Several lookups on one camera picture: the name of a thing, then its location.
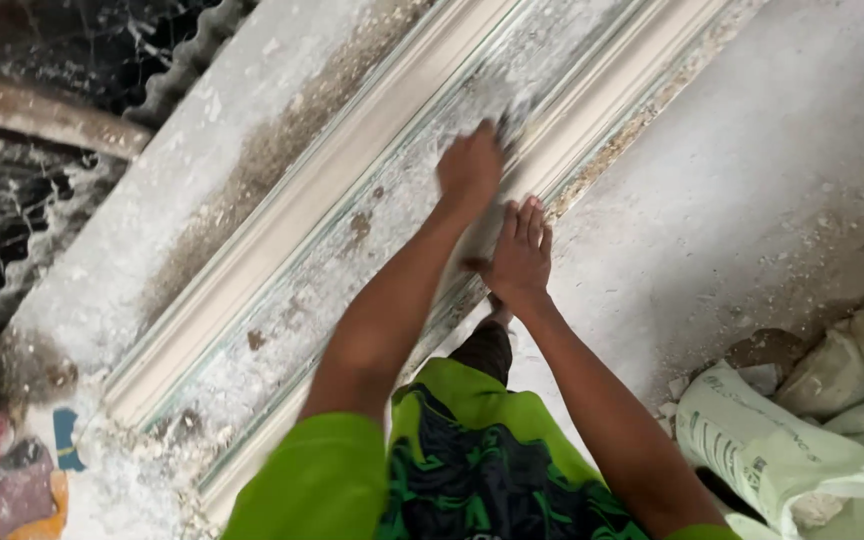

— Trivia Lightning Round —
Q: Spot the person's right hand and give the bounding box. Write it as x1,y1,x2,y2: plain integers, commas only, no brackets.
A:
462,195,555,313

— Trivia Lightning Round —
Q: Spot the person's left hand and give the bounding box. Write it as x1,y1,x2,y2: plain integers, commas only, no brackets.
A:
435,118,508,220

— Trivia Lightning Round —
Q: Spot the person's foot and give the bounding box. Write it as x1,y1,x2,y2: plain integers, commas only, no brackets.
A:
484,292,515,329

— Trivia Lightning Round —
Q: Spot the dark trouser leg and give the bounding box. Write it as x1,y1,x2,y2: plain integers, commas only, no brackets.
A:
447,321,515,388

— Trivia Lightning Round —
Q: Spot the long white plaster cornice mould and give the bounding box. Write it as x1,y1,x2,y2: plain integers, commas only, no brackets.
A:
100,0,772,528

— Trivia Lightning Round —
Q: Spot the green patterned shirt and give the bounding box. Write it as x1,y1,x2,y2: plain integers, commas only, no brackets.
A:
220,356,742,540

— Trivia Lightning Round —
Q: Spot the white printed sack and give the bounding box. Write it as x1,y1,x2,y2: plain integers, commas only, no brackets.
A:
674,360,864,540

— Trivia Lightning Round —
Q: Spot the heap of pale filled sacks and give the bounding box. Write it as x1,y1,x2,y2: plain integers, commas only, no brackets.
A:
773,196,864,468

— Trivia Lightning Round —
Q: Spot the brown wooden beam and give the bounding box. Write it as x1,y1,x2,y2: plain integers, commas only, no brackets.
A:
0,63,154,161

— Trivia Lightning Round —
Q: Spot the dark corrugated roofing sheet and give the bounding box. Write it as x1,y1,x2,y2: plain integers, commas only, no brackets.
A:
0,0,261,365

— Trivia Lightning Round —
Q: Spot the heap of coloured rags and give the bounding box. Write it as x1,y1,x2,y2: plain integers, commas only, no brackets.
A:
0,375,90,540

